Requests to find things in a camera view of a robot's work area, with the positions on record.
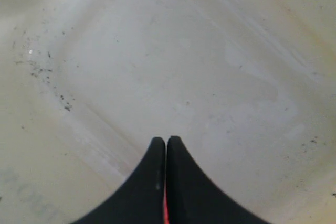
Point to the orange-capped tube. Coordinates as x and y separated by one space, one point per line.
165 210

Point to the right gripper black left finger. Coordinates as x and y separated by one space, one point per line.
140 199

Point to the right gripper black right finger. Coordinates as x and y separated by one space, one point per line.
192 197

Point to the cream bin WORLD checker print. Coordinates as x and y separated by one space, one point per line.
249 86

